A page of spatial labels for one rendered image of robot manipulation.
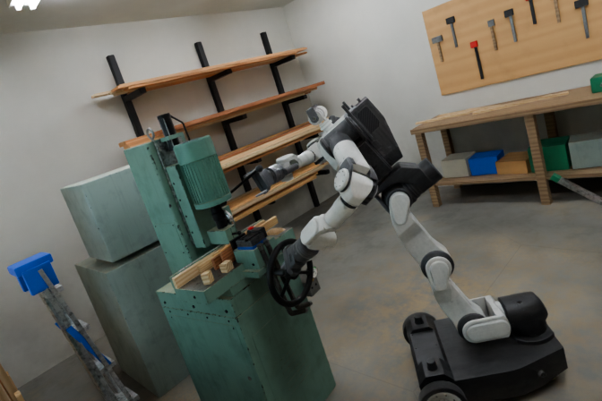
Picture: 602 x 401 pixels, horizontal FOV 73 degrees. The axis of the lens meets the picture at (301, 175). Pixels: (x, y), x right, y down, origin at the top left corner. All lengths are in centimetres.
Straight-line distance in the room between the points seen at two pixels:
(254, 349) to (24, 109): 296
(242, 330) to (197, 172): 71
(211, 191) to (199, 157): 16
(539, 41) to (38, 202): 457
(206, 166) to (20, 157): 245
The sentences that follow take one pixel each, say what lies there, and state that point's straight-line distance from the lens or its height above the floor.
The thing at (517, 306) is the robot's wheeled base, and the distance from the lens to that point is 216.
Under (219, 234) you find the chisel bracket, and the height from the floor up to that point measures 101.
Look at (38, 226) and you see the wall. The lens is 408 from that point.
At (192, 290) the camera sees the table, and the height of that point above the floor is 90.
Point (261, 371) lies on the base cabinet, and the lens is 200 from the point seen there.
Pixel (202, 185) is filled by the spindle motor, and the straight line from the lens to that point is 186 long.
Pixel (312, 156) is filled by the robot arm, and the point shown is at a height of 119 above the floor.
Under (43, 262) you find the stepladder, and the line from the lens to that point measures 233.
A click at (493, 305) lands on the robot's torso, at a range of 216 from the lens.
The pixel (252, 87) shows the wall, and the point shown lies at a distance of 522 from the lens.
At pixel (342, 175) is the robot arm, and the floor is 123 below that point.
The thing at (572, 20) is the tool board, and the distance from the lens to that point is 434.
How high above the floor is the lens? 152
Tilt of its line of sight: 11 degrees down
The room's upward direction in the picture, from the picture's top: 18 degrees counter-clockwise
